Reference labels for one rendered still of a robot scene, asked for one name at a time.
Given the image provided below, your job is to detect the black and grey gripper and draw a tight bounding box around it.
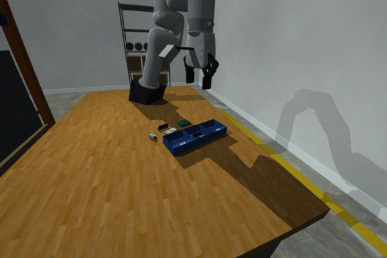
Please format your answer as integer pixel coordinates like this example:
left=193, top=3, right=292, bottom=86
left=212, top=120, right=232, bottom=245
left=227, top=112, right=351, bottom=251
left=184, top=30, right=219, bottom=90

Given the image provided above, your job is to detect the blue rack of three bins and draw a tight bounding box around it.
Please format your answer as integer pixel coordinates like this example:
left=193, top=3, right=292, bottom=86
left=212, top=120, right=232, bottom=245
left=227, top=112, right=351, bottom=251
left=163, top=119, right=227, bottom=156

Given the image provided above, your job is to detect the white domino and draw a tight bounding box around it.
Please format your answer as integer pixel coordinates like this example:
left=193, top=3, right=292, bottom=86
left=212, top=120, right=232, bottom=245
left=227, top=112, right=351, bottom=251
left=165, top=127, right=178, bottom=134

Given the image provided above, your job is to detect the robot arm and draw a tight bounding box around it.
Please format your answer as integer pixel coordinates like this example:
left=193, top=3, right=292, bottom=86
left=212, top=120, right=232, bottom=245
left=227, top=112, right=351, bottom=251
left=139, top=0, right=215, bottom=90

